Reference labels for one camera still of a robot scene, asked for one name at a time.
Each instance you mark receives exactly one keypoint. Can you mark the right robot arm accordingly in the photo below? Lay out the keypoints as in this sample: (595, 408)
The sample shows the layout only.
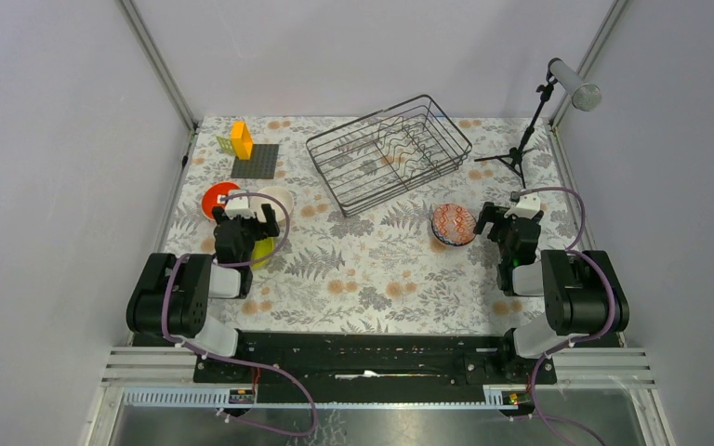
(581, 295)

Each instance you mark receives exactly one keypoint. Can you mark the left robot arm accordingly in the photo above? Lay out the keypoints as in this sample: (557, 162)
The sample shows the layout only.
(170, 299)

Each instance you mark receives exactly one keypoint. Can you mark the blue patterned bowl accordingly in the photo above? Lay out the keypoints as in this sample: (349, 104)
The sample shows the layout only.
(453, 224)

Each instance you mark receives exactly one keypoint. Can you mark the beige ceramic bowl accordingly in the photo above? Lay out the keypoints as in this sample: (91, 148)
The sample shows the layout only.
(280, 194)

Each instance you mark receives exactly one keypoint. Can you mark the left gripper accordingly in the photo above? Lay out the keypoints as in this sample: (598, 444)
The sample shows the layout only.
(260, 230)

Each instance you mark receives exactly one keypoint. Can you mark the orange plastic bowl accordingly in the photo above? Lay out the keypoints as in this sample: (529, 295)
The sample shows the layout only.
(215, 197)

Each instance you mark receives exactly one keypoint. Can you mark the wire dish rack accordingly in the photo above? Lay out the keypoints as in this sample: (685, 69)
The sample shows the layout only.
(375, 158)

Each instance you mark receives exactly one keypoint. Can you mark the yellow plastic bowl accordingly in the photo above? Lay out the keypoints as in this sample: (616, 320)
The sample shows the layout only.
(261, 251)

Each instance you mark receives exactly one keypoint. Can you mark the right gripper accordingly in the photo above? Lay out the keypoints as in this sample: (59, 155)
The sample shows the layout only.
(488, 214)

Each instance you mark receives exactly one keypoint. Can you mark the orange plastic block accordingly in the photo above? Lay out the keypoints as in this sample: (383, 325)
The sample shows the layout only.
(241, 141)

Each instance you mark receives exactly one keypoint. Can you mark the green mesh piece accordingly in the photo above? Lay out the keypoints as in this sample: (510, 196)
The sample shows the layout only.
(225, 145)

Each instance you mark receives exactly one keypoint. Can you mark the floral tablecloth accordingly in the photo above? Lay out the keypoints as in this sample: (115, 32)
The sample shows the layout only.
(381, 271)

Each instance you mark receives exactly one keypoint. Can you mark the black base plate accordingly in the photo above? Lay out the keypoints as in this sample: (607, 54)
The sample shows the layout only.
(395, 368)

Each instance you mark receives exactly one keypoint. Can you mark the black mat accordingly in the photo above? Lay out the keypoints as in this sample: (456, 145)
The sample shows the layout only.
(261, 165)

